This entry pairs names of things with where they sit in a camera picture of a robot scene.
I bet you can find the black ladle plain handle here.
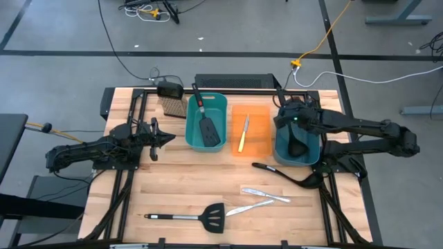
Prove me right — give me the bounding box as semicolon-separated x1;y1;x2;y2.
275;88;309;158

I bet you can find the white floor cable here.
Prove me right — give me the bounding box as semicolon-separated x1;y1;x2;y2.
293;65;443;89

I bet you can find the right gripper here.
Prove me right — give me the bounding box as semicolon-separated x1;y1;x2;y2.
273;98;315;138

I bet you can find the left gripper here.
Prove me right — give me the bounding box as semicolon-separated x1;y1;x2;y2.
138;117;177;160

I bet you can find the black spatula red-marked handle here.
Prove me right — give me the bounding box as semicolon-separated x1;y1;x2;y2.
191;82;222;148

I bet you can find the yellow extension cable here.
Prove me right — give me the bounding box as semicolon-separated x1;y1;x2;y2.
289;0;354;68

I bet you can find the black mesh computer case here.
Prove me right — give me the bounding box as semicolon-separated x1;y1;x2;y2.
195;73;282;90

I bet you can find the black beam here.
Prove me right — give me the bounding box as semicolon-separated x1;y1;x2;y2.
0;193;86;221

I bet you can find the knife with cream handle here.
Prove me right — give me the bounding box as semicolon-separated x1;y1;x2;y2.
237;113;251;154

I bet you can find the black spatula steel handle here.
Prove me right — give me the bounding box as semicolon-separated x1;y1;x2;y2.
144;202;226;234

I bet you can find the grey desk foot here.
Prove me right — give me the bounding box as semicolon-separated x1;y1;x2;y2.
365;0;433;26
399;105;443;116

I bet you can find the silver butter knife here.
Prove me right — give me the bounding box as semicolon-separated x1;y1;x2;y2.
225;199;275;217
242;187;291;204

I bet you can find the metal box grater black handle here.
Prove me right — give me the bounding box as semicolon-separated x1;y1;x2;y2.
156;81;189;120

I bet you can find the black ladle white-labelled handle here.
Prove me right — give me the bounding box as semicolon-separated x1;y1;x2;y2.
251;162;325;190

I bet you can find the yellow cord with black knob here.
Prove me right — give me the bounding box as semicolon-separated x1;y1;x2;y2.
26;121;86;143

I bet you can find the black table corner bracket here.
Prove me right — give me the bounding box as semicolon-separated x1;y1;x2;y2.
100;86;116;121

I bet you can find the black desk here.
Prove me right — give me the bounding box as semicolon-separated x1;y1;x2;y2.
0;113;29;185

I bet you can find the white coiled cable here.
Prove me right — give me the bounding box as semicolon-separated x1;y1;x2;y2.
124;3;172;23

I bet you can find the black floor cable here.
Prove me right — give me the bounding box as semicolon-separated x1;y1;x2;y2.
97;0;184;87

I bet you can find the teal green plastic bin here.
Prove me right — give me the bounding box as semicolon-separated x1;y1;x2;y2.
185;92;228;153

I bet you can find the dark blue plastic bin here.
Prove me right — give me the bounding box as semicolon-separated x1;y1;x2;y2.
273;100;321;167

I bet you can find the orange translucent plastic tray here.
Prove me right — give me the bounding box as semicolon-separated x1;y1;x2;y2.
230;104;273;158

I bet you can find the black cable bundle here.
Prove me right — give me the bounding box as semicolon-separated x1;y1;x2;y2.
418;31;443;64

